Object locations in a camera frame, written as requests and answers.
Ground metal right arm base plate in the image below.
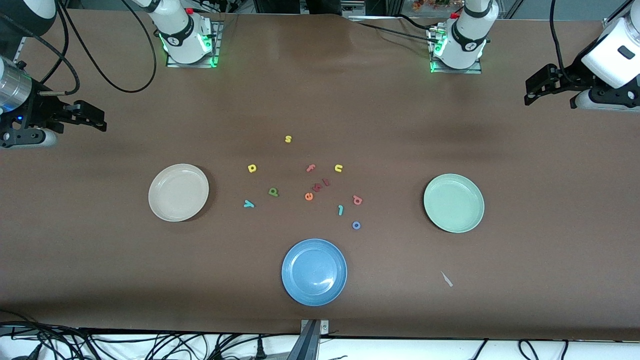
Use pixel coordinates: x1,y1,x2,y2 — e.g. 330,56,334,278
166,20,223,68

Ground pale green plate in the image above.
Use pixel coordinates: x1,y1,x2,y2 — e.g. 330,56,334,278
423,173,486,234

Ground orange artificial flowers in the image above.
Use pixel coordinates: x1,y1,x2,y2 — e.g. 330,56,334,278
412,0,463,12

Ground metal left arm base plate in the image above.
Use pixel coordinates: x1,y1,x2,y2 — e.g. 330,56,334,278
429,25,483,75

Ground beige brown plate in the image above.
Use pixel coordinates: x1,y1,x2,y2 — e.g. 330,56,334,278
148,163,210,223

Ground black cable to arm base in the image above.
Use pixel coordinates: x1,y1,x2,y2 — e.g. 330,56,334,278
395,14,436,32
356,20,441,45

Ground blue plate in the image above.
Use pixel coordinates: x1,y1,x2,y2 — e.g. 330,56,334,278
281,238,348,307

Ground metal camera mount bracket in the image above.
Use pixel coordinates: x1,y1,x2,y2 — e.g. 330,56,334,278
287,319,331,360

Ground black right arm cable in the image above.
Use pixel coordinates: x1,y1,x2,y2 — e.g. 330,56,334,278
0,0,157,96

